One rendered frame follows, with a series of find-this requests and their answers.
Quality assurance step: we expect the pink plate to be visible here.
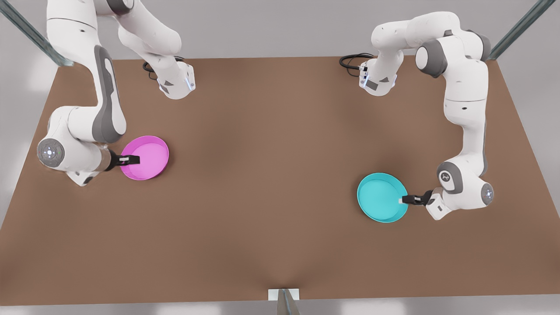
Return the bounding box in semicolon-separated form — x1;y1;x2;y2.
120;136;169;181

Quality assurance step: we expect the blue plate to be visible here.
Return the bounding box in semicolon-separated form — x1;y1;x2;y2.
357;173;409;223

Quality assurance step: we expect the black cable loop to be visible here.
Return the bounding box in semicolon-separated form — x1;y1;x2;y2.
339;53;376;80
143;56;186;81

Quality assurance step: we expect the silver frame post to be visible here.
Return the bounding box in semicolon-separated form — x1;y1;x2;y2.
268;288;301;315
488;0;557;61
0;0;74;67

